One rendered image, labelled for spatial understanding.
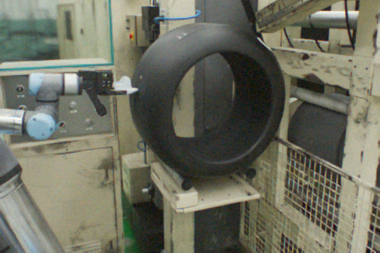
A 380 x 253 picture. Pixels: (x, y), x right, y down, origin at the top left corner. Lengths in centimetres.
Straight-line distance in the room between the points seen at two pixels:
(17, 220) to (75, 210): 141
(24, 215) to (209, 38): 84
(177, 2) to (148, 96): 54
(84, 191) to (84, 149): 23
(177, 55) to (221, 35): 17
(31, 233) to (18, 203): 6
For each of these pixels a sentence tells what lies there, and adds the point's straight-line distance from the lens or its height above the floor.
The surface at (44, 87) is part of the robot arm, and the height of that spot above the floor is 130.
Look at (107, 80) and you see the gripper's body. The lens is 132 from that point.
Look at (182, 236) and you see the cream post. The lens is 201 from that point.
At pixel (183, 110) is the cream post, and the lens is 174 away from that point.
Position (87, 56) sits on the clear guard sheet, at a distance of 195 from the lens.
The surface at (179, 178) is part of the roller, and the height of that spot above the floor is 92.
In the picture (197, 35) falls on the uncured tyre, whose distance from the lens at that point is 132.
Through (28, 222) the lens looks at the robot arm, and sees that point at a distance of 76.
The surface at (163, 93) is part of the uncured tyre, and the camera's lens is 127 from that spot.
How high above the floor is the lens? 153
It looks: 14 degrees down
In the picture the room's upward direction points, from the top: straight up
